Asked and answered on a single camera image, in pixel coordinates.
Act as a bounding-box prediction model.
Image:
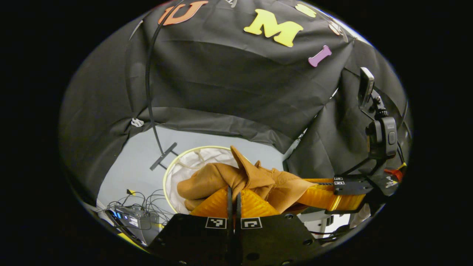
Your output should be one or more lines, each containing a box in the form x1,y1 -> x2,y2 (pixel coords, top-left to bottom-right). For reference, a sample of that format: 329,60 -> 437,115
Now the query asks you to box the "bundle of black cables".
97,189 -> 176,226

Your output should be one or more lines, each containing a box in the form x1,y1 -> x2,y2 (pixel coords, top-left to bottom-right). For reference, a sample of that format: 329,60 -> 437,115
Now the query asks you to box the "white laundry hamper yellow rim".
163,145 -> 259,215

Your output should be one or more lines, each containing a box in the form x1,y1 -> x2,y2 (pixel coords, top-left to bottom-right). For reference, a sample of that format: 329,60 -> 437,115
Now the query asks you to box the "black clothes rail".
145,0 -> 187,171

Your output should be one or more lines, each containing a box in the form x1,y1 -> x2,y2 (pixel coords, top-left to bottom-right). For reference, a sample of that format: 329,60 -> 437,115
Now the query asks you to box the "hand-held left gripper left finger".
150,187 -> 234,266

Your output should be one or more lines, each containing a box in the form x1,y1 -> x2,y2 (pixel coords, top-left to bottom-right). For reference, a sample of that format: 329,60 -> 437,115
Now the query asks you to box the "grey electronics box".
115,205 -> 160,244

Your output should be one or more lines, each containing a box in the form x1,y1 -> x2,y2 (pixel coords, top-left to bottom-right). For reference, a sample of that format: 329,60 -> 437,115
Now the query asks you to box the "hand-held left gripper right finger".
235,188 -> 326,266

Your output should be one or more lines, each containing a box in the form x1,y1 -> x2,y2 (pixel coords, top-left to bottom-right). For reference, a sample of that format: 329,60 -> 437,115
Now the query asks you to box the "black backdrop cloth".
59,0 -> 412,207

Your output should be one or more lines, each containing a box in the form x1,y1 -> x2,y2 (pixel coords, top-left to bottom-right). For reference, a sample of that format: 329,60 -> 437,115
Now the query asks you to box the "brown jacket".
177,145 -> 318,215

